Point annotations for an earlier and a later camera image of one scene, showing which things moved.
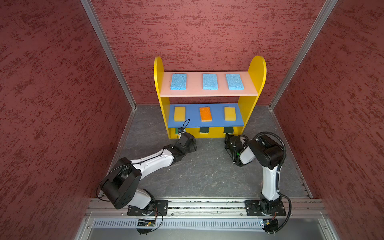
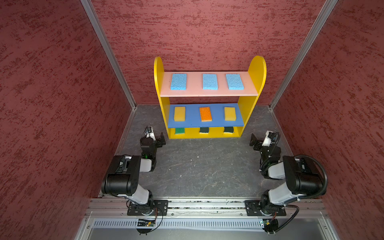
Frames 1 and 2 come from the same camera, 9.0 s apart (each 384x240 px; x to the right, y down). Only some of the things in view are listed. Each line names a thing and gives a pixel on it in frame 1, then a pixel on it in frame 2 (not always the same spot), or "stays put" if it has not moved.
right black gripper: (228, 137) to (253, 141)
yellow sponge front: (179, 114) stays put
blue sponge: (234, 82) stays put
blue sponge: (210, 81) stays put
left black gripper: (193, 147) to (158, 141)
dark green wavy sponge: (204, 130) stays put
